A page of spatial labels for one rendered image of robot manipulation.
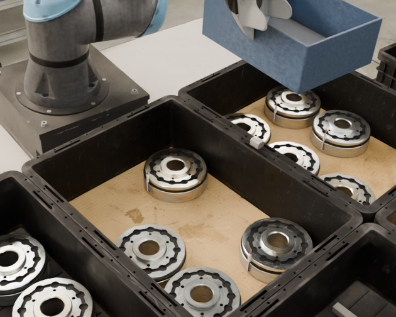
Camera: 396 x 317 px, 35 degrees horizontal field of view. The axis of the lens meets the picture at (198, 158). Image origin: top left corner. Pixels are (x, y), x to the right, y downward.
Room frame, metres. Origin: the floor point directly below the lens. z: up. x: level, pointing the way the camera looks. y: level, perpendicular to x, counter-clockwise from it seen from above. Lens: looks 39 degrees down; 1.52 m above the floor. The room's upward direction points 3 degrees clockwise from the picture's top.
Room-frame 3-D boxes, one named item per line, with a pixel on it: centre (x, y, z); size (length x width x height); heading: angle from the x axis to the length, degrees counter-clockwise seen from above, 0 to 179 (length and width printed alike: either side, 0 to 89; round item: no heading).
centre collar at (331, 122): (0.91, -0.25, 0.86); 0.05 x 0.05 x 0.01
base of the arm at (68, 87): (1.08, 0.28, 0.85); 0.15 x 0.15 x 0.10
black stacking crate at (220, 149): (0.65, 0.01, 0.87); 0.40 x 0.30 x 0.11; 45
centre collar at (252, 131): (0.89, -0.07, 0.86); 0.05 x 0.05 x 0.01
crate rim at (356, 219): (0.65, 0.01, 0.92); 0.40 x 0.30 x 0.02; 45
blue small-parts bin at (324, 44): (0.81, -0.12, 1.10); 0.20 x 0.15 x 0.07; 41
